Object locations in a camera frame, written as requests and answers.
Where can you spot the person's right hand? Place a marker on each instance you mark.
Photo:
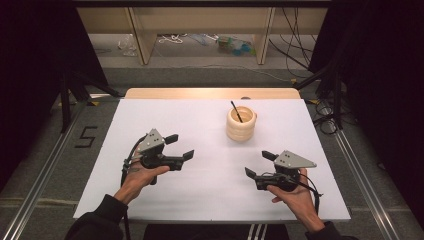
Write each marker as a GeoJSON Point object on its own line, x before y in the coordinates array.
{"type": "Point", "coordinates": [300, 200]}

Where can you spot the person's left hand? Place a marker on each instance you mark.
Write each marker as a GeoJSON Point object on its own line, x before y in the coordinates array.
{"type": "Point", "coordinates": [138, 180]}

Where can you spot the person's legs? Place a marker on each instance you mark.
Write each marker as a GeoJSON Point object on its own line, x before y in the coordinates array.
{"type": "Point", "coordinates": [216, 233]}

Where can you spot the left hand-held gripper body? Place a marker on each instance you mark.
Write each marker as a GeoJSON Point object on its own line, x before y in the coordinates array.
{"type": "Point", "coordinates": [151, 141]}

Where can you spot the cream ringed pen holder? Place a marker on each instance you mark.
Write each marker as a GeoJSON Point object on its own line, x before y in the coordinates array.
{"type": "Point", "coordinates": [240, 130]}

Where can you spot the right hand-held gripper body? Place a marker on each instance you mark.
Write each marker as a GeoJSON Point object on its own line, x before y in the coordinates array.
{"type": "Point", "coordinates": [291, 161]}

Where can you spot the aluminium floor rail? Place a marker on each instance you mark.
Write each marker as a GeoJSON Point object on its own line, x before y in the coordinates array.
{"type": "Point", "coordinates": [363, 180]}
{"type": "Point", "coordinates": [36, 193]}

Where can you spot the clear plastic bag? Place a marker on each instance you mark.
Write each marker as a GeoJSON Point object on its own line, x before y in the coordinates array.
{"type": "Point", "coordinates": [127, 45]}

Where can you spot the black metal stand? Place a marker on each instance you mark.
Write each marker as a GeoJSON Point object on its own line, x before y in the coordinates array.
{"type": "Point", "coordinates": [68, 96]}
{"type": "Point", "coordinates": [333, 86]}

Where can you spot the black curtain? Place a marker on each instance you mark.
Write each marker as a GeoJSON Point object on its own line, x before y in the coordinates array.
{"type": "Point", "coordinates": [383, 83]}
{"type": "Point", "coordinates": [33, 66]}

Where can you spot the colourful plastic packet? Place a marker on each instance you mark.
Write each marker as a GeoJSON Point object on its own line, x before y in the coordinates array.
{"type": "Point", "coordinates": [235, 46]}

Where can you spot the black pen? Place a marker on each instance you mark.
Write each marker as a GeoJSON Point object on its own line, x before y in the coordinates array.
{"type": "Point", "coordinates": [236, 111]}

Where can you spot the beige wooden shelf unit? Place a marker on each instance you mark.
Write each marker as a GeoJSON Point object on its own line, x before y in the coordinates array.
{"type": "Point", "coordinates": [200, 20]}

